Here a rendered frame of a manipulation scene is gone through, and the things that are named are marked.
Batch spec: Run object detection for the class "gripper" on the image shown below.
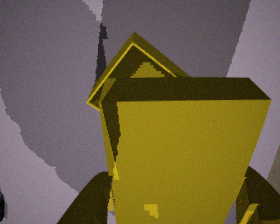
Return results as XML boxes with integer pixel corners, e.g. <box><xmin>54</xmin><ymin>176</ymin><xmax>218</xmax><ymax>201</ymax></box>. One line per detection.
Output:
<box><xmin>57</xmin><ymin>166</ymin><xmax>280</xmax><ymax>224</ymax></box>

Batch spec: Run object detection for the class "black usb flash drive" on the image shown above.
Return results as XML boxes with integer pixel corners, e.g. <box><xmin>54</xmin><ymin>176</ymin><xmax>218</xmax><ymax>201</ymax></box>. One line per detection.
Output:
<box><xmin>0</xmin><ymin>193</ymin><xmax>5</xmax><ymax>222</ymax></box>

